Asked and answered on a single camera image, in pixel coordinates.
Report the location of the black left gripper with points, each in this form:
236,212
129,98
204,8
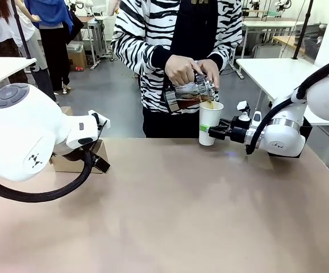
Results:
76,152

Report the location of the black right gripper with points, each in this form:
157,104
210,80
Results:
239,133

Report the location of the brown cardboard cup carrier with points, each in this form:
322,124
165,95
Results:
100,149

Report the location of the white paper cup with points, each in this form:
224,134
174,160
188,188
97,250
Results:
209,116

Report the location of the glass coffee pot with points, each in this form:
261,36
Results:
187,96

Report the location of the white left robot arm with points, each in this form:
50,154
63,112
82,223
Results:
25,128

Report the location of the person's left forearm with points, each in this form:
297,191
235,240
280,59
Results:
226,51

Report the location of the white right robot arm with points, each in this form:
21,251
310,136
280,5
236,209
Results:
286,136

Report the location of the person's right forearm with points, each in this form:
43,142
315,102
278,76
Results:
141,48

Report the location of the person's left hand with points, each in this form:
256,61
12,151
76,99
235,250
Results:
211,69

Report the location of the person's right hand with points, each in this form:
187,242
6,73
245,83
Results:
179,69

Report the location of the small brown cardboard box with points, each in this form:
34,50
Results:
67,110

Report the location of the wooden background table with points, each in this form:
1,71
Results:
287,41

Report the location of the cardboard box on floor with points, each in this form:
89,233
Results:
77,58

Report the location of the bystander in grey trousers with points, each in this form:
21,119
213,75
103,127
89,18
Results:
36,74

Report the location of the white long background table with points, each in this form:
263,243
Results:
269,24

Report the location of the person in zebra jacket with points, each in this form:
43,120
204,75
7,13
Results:
158,28

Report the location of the black stand with round base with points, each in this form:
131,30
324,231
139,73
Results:
303,28

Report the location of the bystander in blue top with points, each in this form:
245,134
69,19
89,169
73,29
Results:
53,42

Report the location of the white side table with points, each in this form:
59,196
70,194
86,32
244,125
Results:
2,69

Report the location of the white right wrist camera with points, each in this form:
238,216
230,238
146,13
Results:
243,109

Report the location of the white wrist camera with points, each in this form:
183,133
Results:
103,120
243,109

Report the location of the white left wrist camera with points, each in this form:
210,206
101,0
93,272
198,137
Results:
103,120

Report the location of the metal frame workbench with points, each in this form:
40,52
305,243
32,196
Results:
94,37

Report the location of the black camera stand pole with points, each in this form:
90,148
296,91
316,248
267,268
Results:
23,37

